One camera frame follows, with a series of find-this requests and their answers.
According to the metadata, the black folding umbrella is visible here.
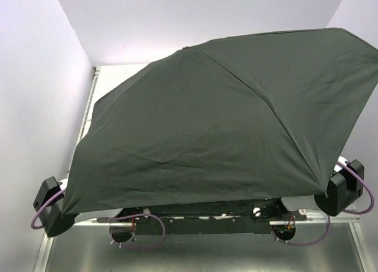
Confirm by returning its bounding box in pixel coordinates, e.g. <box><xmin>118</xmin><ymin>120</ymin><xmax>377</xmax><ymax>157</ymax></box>
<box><xmin>62</xmin><ymin>28</ymin><xmax>377</xmax><ymax>215</ymax></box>

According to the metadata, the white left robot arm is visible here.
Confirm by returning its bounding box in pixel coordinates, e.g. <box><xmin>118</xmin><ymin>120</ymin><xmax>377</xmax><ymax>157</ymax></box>
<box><xmin>31</xmin><ymin>176</ymin><xmax>76</xmax><ymax>238</ymax></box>

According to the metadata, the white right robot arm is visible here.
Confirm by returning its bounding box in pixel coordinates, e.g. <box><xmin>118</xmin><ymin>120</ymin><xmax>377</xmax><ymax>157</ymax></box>
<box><xmin>281</xmin><ymin>156</ymin><xmax>364</xmax><ymax>217</ymax></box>

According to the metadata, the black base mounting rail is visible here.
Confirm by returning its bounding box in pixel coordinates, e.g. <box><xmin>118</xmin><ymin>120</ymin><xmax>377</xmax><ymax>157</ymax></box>
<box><xmin>97</xmin><ymin>198</ymin><xmax>307</xmax><ymax>235</ymax></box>

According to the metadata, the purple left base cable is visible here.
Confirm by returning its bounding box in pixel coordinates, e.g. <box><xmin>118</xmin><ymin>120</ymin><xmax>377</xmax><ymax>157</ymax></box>
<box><xmin>107</xmin><ymin>212</ymin><xmax>167</xmax><ymax>250</ymax></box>

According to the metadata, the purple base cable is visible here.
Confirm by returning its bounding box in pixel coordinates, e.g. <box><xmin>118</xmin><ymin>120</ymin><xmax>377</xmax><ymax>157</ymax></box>
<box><xmin>107</xmin><ymin>212</ymin><xmax>167</xmax><ymax>250</ymax></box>
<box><xmin>270</xmin><ymin>214</ymin><xmax>332</xmax><ymax>246</ymax></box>

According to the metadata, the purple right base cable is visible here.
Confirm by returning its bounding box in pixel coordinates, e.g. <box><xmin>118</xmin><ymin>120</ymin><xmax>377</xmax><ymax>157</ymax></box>
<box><xmin>270</xmin><ymin>214</ymin><xmax>332</xmax><ymax>246</ymax></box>

